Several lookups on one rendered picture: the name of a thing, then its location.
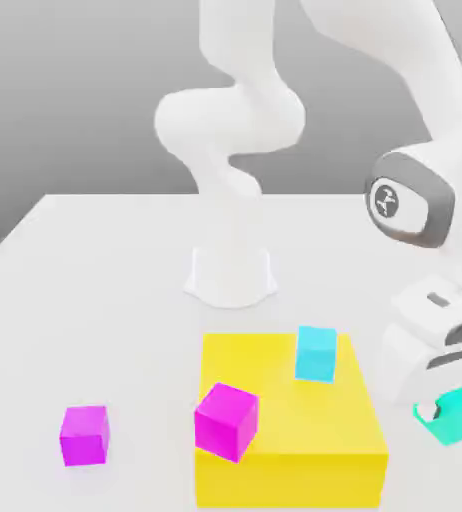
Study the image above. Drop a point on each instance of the large yellow box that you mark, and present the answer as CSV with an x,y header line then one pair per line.
x,y
315,452

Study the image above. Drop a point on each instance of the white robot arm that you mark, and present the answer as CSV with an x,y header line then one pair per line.
x,y
231,120

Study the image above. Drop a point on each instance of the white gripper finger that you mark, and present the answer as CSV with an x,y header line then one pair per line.
x,y
428,412

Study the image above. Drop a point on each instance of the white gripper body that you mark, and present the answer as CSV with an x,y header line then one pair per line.
x,y
411,372

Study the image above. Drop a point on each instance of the small teal cube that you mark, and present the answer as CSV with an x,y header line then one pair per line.
x,y
459,416

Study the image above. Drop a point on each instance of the small magenta cube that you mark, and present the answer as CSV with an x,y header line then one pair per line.
x,y
225,422
84,436

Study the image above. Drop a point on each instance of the small cyan cube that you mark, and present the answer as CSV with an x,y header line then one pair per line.
x,y
316,356

